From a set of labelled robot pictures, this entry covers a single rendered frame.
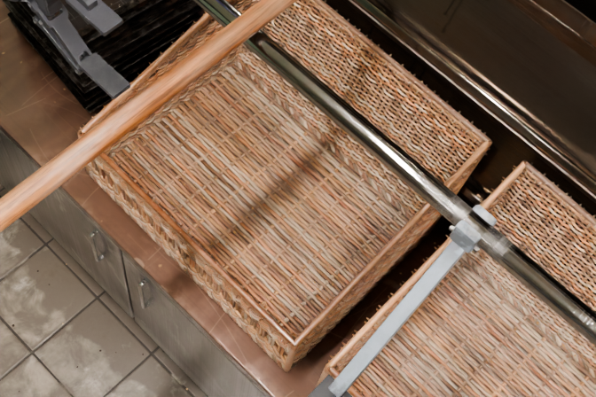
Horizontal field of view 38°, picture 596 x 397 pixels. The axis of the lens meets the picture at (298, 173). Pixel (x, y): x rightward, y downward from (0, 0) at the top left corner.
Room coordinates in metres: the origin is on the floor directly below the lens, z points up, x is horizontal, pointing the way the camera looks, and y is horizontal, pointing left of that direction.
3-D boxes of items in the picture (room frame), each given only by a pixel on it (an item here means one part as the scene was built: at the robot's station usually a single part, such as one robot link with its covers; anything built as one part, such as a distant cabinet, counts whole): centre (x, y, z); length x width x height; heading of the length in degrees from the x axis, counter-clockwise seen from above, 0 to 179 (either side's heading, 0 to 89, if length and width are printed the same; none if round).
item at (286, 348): (0.78, 0.04, 0.72); 0.56 x 0.49 x 0.28; 56
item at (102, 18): (0.62, 0.28, 1.26); 0.07 x 0.03 x 0.01; 57
